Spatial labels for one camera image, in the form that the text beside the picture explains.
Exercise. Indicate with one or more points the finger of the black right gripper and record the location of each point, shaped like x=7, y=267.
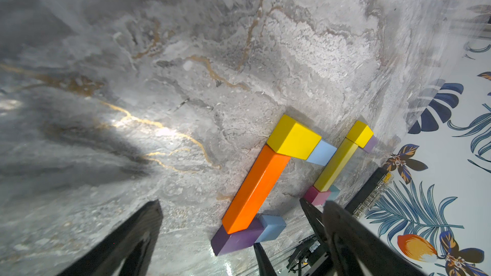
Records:
x=314, y=218
x=265, y=267

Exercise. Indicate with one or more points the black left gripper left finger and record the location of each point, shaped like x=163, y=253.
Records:
x=127, y=250

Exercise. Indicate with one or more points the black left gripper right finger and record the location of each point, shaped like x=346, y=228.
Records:
x=352, y=245

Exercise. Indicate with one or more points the magenta block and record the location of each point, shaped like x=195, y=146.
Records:
x=316, y=197

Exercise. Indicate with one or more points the teal block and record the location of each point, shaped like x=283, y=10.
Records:
x=334, y=193

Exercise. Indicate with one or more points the dark purple block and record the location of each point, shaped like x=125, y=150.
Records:
x=223, y=243

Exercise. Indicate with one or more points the long yellow block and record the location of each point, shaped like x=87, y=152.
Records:
x=337, y=163

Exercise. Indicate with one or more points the light blue square block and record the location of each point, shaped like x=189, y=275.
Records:
x=322, y=153

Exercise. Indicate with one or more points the orange block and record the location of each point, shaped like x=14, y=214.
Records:
x=255, y=189

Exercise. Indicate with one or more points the short yellow block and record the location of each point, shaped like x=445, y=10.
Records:
x=360, y=134
x=293, y=139

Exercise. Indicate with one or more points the purple short block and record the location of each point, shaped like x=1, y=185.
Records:
x=371, y=144

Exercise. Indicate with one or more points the yellow screwdriver bit set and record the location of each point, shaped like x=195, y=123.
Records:
x=370, y=192

